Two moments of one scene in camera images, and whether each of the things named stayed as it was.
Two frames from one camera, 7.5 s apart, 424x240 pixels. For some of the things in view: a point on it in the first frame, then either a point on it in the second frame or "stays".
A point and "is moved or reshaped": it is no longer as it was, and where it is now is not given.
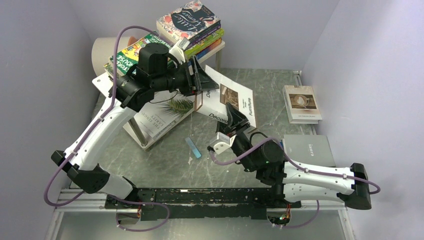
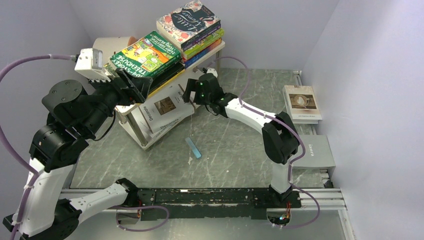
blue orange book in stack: (199, 54) stays
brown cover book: (212, 102) is moved or reshaped
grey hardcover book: (309, 149) stays
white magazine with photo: (301, 104) stays
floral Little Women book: (189, 21) stays
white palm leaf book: (165, 108) to (164, 132)
